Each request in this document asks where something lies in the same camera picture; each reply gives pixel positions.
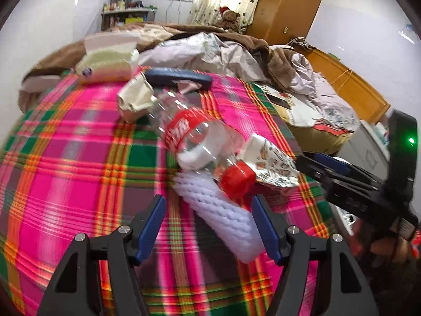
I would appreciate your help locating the black smartphone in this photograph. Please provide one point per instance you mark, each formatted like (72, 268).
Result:
(279, 100)

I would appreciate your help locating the dark blue glasses case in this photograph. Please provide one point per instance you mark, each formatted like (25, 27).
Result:
(177, 76)

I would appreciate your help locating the white power strip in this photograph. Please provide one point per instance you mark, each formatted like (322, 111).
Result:
(301, 42)

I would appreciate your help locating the crumpled beige paper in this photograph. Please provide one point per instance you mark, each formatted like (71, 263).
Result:
(135, 98)

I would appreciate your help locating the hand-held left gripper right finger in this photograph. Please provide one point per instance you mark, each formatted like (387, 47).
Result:
(266, 230)

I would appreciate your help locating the person's right hand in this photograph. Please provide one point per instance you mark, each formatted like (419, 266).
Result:
(384, 247)

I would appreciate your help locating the white foam net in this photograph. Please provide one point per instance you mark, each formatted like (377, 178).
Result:
(220, 217)

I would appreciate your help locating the yellow mattress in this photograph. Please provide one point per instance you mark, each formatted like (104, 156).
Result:
(319, 141)

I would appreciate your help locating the small green packet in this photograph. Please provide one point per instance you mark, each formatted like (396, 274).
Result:
(334, 56)

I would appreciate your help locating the grey nightstand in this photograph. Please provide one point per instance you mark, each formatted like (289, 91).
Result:
(368, 151)

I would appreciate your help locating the clear plastic bottle red cap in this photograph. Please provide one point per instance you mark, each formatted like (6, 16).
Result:
(194, 128)

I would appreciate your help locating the brown blanket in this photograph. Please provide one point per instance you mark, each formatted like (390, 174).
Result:
(256, 46)

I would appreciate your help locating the pink green plaid cloth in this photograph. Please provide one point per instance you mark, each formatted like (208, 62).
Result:
(82, 158)

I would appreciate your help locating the patterned paper cup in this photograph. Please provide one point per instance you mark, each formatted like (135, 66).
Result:
(273, 161)

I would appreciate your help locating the cluttered white shelf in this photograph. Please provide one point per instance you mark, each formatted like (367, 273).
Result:
(125, 14)

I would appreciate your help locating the white duvet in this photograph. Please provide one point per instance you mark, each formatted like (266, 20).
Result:
(236, 56)

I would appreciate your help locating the floral bedsheet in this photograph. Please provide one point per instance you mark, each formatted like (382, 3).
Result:
(309, 112)

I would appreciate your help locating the tissue pack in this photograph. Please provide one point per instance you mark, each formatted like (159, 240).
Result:
(105, 62)

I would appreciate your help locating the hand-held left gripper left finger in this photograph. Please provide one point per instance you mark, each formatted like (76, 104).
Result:
(151, 227)

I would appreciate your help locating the wooden wardrobe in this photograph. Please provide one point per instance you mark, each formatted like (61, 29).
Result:
(286, 3)

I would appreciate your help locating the wooden headboard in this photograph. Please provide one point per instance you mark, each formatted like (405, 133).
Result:
(355, 85)

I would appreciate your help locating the brown teddy bear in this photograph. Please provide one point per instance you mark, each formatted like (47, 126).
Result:
(229, 19)

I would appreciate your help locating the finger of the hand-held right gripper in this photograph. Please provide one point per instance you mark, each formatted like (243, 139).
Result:
(315, 171)
(335, 164)

